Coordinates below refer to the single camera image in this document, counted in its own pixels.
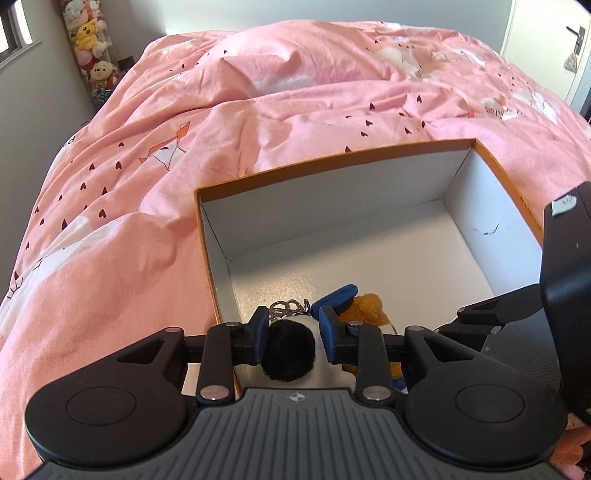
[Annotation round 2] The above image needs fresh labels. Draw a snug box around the brown fox plush blue uniform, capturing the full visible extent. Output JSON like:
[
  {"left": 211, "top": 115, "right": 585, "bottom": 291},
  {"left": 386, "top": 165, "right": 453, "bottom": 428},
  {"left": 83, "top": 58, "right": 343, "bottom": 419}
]
[{"left": 314, "top": 285, "right": 403, "bottom": 394}]

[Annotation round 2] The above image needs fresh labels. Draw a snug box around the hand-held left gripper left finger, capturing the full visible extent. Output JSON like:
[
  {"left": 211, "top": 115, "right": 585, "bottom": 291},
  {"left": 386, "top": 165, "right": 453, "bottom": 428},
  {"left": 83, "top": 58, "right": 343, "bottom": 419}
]
[{"left": 108, "top": 307, "right": 271, "bottom": 405}]

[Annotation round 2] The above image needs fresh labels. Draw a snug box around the yellow plush toy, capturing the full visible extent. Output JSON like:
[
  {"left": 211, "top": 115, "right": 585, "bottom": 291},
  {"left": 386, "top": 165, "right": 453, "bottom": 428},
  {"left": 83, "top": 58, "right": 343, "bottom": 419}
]
[{"left": 74, "top": 18, "right": 108, "bottom": 49}]

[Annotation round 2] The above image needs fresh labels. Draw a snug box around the black door handle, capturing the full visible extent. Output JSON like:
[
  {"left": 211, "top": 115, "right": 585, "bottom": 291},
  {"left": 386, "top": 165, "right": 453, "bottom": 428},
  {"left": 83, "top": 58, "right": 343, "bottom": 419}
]
[{"left": 566, "top": 25, "right": 586, "bottom": 56}]

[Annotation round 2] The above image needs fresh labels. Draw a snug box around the pink white plush toy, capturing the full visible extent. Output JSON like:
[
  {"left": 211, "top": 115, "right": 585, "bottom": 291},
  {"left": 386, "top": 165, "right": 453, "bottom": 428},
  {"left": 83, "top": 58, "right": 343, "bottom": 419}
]
[{"left": 64, "top": 0, "right": 100, "bottom": 24}]

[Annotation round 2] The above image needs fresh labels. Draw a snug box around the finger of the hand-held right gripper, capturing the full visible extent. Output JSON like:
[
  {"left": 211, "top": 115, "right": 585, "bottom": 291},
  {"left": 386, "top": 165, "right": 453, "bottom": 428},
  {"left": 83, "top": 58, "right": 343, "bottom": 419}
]
[
  {"left": 455, "top": 284, "right": 543, "bottom": 326},
  {"left": 436, "top": 322, "right": 505, "bottom": 354}
]

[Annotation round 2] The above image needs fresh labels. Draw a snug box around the white door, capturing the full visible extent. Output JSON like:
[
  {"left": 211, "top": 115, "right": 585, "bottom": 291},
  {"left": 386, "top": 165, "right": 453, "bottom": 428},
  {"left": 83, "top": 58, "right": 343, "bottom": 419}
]
[{"left": 501, "top": 0, "right": 591, "bottom": 109}]

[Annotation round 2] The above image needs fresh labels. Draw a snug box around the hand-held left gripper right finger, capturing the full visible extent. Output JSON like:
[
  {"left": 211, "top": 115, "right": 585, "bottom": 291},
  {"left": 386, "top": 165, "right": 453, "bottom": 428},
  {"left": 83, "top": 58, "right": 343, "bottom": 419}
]
[{"left": 318, "top": 305, "right": 482, "bottom": 404}]

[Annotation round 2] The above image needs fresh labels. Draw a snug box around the white black-eared plush keychain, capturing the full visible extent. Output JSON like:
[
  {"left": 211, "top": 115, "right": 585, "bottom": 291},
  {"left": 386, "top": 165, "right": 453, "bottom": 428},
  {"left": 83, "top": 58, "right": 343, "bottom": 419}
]
[{"left": 249, "top": 299, "right": 358, "bottom": 388}]

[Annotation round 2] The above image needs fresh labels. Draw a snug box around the beige bear plush toy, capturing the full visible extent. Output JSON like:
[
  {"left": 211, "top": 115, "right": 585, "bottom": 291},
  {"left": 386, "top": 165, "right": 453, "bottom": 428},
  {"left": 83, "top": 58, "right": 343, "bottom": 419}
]
[{"left": 89, "top": 61, "right": 117, "bottom": 89}]

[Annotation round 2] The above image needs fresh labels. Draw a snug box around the window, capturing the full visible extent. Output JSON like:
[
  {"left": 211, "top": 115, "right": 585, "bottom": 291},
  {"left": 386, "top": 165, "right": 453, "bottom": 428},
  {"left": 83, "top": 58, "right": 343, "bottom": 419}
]
[{"left": 0, "top": 0, "right": 34, "bottom": 63}]

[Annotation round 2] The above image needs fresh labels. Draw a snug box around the orange cardboard box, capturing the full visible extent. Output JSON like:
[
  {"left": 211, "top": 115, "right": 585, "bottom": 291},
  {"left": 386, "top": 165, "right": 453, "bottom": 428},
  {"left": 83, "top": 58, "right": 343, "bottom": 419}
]
[{"left": 193, "top": 138, "right": 546, "bottom": 402}]

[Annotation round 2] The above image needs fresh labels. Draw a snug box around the pink heart-print duvet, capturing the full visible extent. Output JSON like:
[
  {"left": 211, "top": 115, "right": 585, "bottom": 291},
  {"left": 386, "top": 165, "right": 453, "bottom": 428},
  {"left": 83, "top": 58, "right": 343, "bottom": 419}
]
[{"left": 0, "top": 21, "right": 591, "bottom": 480}]

